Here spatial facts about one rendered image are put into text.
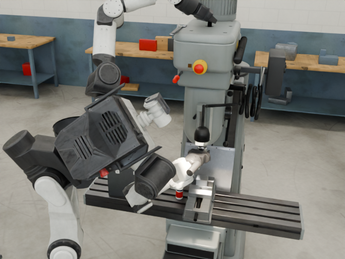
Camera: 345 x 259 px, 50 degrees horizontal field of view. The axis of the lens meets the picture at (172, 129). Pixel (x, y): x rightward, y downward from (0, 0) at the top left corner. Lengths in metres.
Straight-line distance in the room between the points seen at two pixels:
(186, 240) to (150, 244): 1.22
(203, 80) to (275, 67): 0.46
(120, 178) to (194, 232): 0.50
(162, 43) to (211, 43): 4.20
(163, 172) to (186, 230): 0.74
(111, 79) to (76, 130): 0.23
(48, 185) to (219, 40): 0.88
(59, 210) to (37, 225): 2.01
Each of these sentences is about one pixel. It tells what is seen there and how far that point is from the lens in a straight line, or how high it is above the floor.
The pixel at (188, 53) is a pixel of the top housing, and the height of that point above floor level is 1.81.
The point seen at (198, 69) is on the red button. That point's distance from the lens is 1.54.
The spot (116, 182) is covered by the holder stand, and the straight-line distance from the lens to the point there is 2.11.
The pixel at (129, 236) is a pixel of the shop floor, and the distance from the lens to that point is 3.32.
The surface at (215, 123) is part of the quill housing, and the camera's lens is 1.81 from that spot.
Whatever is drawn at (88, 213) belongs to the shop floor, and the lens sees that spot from 3.63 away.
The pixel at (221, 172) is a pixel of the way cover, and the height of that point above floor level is 0.95.
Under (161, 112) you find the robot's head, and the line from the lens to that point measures 1.45.
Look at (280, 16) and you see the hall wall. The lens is 5.99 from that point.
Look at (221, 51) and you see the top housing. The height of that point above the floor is 1.83.
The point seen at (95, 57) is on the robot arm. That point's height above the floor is 1.81.
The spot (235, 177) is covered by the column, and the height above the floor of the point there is 0.87.
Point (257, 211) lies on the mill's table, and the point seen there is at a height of 0.93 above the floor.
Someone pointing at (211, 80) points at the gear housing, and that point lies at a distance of 1.69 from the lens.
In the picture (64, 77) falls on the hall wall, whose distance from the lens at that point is 7.11.
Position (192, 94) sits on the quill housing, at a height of 1.59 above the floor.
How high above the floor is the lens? 2.18
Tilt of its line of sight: 25 degrees down
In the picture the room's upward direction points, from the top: 1 degrees clockwise
